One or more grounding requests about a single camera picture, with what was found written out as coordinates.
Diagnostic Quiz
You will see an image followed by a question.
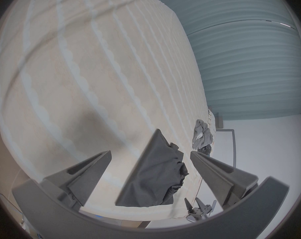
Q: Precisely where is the white printed pillow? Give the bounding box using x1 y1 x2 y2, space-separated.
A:
207 109 217 144

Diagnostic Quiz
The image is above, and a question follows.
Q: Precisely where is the bed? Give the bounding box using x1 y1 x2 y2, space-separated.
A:
0 0 237 220

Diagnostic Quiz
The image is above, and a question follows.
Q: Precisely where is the grey bedside table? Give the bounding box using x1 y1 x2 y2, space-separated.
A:
208 106 224 129

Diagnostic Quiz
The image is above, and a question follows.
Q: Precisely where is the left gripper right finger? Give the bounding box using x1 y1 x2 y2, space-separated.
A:
190 151 259 206

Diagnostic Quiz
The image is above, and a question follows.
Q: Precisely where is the black shiny garment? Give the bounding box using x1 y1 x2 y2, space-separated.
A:
198 145 212 157

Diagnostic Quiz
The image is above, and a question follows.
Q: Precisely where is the grey knit garment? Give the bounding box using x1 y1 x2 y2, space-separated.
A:
192 119 214 151

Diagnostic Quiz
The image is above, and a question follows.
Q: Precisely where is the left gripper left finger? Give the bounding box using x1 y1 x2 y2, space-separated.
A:
40 150 112 208

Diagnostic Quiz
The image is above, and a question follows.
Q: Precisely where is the blue-green curtain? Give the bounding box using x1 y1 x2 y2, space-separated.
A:
138 0 301 121

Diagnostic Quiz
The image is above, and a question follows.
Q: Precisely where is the black T-shirt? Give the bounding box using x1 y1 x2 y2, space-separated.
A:
115 128 190 208

